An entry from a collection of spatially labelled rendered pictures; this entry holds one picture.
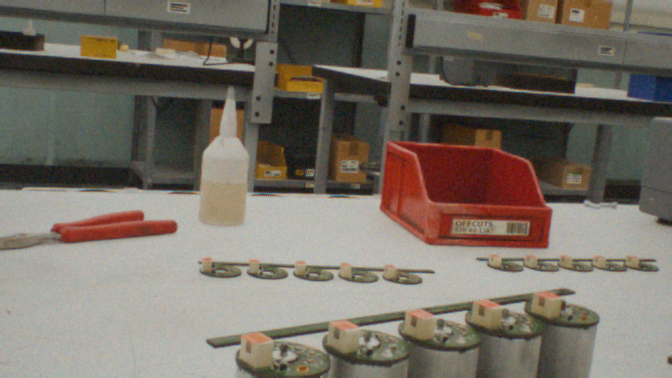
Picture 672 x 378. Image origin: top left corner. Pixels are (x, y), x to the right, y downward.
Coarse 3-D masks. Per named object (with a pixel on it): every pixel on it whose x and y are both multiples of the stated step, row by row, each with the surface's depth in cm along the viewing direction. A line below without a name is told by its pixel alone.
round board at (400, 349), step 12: (324, 336) 26; (360, 336) 26; (372, 336) 26; (384, 336) 26; (324, 348) 25; (360, 348) 25; (384, 348) 25; (396, 348) 25; (408, 348) 26; (360, 360) 24; (372, 360) 24; (384, 360) 24; (396, 360) 25
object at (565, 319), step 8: (528, 304) 31; (568, 304) 31; (576, 304) 32; (528, 312) 30; (576, 312) 31; (584, 312) 30; (592, 312) 31; (544, 320) 30; (552, 320) 30; (560, 320) 30; (568, 320) 30; (576, 320) 30; (592, 320) 30
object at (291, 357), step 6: (276, 354) 24; (288, 354) 24; (294, 354) 24; (276, 360) 24; (288, 360) 24; (294, 360) 24; (300, 366) 23; (306, 366) 23; (240, 372) 23; (246, 372) 23
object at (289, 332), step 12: (564, 288) 34; (480, 300) 31; (492, 300) 31; (504, 300) 31; (516, 300) 31; (528, 300) 32; (396, 312) 29; (432, 312) 29; (444, 312) 29; (456, 312) 30; (312, 324) 27; (324, 324) 27; (360, 324) 27; (372, 324) 28; (228, 336) 25; (276, 336) 26; (288, 336) 26; (216, 348) 24
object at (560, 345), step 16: (544, 336) 30; (560, 336) 30; (576, 336) 30; (592, 336) 30; (544, 352) 30; (560, 352) 30; (576, 352) 30; (592, 352) 30; (544, 368) 30; (560, 368) 30; (576, 368) 30
